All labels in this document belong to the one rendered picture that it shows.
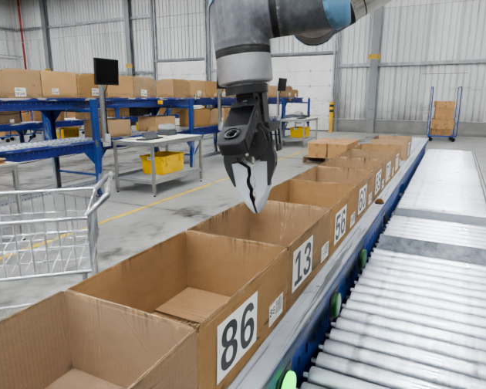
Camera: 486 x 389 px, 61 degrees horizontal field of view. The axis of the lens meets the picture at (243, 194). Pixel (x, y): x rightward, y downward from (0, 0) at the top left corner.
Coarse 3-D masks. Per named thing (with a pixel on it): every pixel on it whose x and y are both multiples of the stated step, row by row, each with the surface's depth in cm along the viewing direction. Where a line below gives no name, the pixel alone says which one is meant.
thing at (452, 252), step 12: (384, 240) 180; (396, 240) 178; (408, 240) 176; (420, 240) 173; (408, 252) 177; (420, 252) 175; (432, 252) 172; (444, 252) 170; (456, 252) 168; (468, 252) 166; (480, 252) 164; (480, 264) 165
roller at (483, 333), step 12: (348, 300) 134; (372, 312) 130; (384, 312) 128; (396, 312) 127; (408, 312) 127; (420, 324) 123; (432, 324) 122; (444, 324) 121; (456, 324) 120; (468, 324) 120; (480, 336) 117
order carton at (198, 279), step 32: (160, 256) 101; (192, 256) 110; (224, 256) 106; (256, 256) 101; (96, 288) 83; (128, 288) 91; (160, 288) 102; (192, 288) 112; (224, 288) 107; (256, 288) 82; (192, 320) 95; (224, 384) 74
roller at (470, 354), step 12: (336, 324) 122; (348, 324) 121; (360, 324) 120; (372, 336) 117; (384, 336) 116; (396, 336) 115; (408, 336) 114; (420, 348) 112; (432, 348) 111; (444, 348) 110; (456, 348) 109; (468, 348) 109; (468, 360) 107; (480, 360) 106
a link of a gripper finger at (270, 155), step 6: (270, 144) 66; (270, 150) 66; (264, 156) 67; (270, 156) 66; (276, 156) 67; (270, 162) 67; (276, 162) 67; (270, 168) 67; (270, 174) 67; (270, 180) 67
